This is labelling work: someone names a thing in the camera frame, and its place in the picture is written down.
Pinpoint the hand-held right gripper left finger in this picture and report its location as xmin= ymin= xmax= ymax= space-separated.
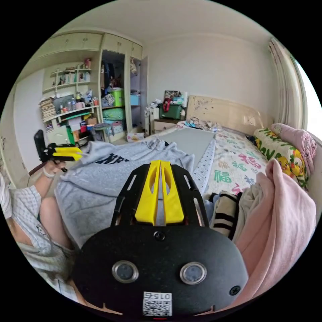
xmin=135 ymin=160 xmax=161 ymax=226

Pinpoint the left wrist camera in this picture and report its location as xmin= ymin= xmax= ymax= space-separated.
xmin=34 ymin=129 xmax=46 ymax=162

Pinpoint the gray flat board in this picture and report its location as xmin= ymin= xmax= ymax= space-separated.
xmin=161 ymin=127 xmax=217 ymax=172

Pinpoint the gray stool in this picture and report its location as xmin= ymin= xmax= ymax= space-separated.
xmin=91 ymin=122 xmax=113 ymax=143

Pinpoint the pink pillow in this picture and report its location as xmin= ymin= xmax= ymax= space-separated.
xmin=270 ymin=122 xmax=318 ymax=174

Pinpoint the yellow green floral rolled blanket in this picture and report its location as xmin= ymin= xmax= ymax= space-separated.
xmin=252 ymin=127 xmax=309 ymax=188

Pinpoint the white dotted mat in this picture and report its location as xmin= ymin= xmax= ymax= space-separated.
xmin=193 ymin=138 xmax=217 ymax=194

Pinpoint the gray long sleeve shirt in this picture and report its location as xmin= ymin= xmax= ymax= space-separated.
xmin=54 ymin=138 xmax=196 ymax=250

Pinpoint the person's left hand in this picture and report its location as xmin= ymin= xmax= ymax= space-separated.
xmin=43 ymin=159 xmax=67 ymax=178

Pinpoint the bed with printed sheet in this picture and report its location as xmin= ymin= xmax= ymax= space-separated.
xmin=141 ymin=95 xmax=322 ymax=252

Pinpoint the pale curtain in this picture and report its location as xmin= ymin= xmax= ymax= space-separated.
xmin=267 ymin=37 xmax=308 ymax=132

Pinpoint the cream cupboard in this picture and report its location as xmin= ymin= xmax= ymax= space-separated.
xmin=99 ymin=33 xmax=149 ymax=142

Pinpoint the small carton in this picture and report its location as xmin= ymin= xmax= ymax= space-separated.
xmin=126 ymin=131 xmax=145 ymax=143

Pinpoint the cream wall shelf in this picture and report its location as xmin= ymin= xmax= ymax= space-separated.
xmin=37 ymin=33 xmax=104 ymax=149

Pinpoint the person's left forearm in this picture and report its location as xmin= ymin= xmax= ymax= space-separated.
xmin=34 ymin=173 xmax=76 ymax=251

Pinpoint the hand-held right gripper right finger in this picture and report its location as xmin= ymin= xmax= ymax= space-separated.
xmin=161 ymin=160 xmax=184 ymax=225

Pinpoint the person's body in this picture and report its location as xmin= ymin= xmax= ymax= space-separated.
xmin=0 ymin=171 xmax=85 ymax=304

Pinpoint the pile of clothes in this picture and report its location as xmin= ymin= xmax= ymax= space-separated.
xmin=208 ymin=158 xmax=318 ymax=306

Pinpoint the bedside cabinet with green box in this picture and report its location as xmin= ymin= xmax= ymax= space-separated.
xmin=152 ymin=90 xmax=189 ymax=134

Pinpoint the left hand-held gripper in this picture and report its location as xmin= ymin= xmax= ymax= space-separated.
xmin=40 ymin=143 xmax=84 ymax=164

